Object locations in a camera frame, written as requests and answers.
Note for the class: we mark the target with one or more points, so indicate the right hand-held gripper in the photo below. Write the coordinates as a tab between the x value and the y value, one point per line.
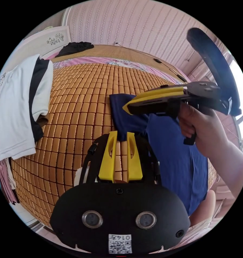
206	94

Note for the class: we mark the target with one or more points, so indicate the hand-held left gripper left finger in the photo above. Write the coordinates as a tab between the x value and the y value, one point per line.
107	161

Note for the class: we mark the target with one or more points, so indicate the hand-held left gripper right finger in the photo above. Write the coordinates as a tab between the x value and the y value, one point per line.
133	163

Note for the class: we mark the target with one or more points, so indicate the dark blue short sleeve shirt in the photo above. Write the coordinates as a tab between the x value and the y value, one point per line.
174	161

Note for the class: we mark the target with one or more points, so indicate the person's right forearm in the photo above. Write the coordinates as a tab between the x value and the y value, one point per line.
230	167

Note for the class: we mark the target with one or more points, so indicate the person's right hand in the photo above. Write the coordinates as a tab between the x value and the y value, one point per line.
204	131

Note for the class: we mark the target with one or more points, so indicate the bed with woven mat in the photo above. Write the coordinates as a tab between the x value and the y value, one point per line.
77	100

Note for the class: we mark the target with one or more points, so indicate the window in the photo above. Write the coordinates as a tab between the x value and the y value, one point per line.
242	80

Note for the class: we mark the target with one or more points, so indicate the person's body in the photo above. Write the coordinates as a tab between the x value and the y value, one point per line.
211	201

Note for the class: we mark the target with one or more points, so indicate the black garment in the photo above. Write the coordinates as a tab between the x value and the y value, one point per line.
75	48

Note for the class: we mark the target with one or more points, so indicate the pile of clothes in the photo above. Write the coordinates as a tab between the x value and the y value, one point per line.
14	100

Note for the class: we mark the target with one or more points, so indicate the white headboard with flower print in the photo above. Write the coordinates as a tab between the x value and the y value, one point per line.
53	34

